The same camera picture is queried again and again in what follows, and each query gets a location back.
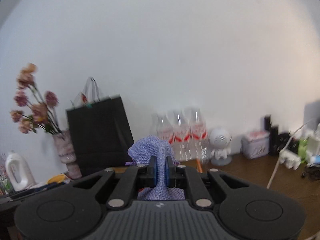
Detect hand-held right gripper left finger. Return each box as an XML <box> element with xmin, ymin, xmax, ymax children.
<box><xmin>72</xmin><ymin>156</ymin><xmax>159</xmax><ymax>210</ymax></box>

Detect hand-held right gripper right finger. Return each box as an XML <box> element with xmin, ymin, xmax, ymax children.
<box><xmin>165</xmin><ymin>155</ymin><xmax>250</xmax><ymax>210</ymax></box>

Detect purple knitted cloth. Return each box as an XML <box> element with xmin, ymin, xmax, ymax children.
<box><xmin>126</xmin><ymin>135</ymin><xmax>185</xmax><ymax>201</ymax></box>

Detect red cardboard box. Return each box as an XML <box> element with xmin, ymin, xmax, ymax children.
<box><xmin>107</xmin><ymin>159</ymin><xmax>203</xmax><ymax>174</ymax></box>

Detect white robot figure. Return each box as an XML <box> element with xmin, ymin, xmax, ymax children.
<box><xmin>209</xmin><ymin>128</ymin><xmax>232</xmax><ymax>166</ymax></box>

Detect black paper bag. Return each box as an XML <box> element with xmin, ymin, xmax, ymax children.
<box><xmin>66</xmin><ymin>77</ymin><xmax>135</xmax><ymax>175</ymax></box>

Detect white tin box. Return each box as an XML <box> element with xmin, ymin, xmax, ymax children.
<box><xmin>241</xmin><ymin>130</ymin><xmax>270</xmax><ymax>159</ymax></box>

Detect purple white vase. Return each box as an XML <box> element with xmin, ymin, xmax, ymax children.
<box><xmin>52</xmin><ymin>130</ymin><xmax>82</xmax><ymax>179</ymax></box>

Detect yellow tape roll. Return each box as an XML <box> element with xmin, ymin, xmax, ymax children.
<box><xmin>47</xmin><ymin>174</ymin><xmax>67</xmax><ymax>184</ymax></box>

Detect black adapter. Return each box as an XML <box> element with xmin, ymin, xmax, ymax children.
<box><xmin>277</xmin><ymin>132</ymin><xmax>299</xmax><ymax>155</ymax></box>

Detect dark navy case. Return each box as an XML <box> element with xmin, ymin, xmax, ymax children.
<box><xmin>7</xmin><ymin>181</ymin><xmax>65</xmax><ymax>198</ymax></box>

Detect dried pink flowers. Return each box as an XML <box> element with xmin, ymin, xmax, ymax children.
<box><xmin>10</xmin><ymin>63</ymin><xmax>63</xmax><ymax>134</ymax></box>

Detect white detergent bottle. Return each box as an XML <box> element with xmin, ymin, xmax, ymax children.
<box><xmin>5</xmin><ymin>151</ymin><xmax>35</xmax><ymax>192</ymax></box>

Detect green spray bottle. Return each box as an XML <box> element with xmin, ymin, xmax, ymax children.
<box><xmin>299</xmin><ymin>134</ymin><xmax>309</xmax><ymax>162</ymax></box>

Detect white power strip with cable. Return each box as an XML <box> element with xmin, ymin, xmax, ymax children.
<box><xmin>266</xmin><ymin>119</ymin><xmax>314</xmax><ymax>189</ymax></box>

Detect black cable tangle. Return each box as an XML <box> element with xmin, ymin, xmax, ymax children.
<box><xmin>301</xmin><ymin>165</ymin><xmax>320</xmax><ymax>180</ymax></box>

